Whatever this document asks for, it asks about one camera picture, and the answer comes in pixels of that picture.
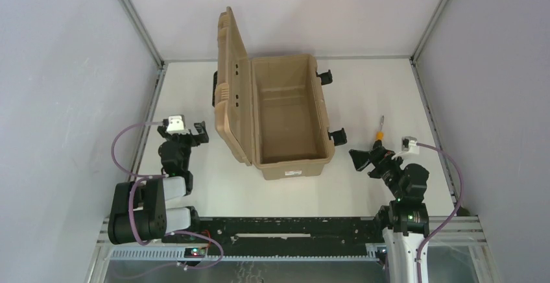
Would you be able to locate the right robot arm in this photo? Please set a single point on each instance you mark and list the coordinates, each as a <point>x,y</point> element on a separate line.
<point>404,222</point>

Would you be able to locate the tan plastic toolbox bin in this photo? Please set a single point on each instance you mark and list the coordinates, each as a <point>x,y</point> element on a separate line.
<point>271,111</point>

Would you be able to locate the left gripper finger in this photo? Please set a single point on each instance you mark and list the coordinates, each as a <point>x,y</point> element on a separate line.
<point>162,131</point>
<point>202,135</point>

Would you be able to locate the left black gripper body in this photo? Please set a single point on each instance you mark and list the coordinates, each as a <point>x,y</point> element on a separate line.
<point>181,136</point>

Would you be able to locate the aluminium frame front rail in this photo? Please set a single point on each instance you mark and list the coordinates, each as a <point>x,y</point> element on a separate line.
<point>463,237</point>

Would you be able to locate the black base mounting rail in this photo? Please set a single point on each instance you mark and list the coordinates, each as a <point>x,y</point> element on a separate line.
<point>336,237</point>

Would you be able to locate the small green-lit circuit board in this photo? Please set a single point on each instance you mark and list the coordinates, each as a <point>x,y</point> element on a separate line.
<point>195,252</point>

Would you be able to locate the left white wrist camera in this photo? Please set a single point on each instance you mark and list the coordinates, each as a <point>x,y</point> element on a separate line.
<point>175,124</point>

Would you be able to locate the orange black handled screwdriver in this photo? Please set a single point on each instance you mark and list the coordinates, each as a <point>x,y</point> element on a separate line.
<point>380,133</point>

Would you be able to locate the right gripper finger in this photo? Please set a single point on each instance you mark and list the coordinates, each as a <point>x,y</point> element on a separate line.
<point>377,145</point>
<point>361,159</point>

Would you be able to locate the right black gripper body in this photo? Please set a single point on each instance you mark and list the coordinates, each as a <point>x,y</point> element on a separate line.
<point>377,158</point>

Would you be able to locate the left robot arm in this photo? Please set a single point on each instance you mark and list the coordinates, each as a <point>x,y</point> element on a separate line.
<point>139,213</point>

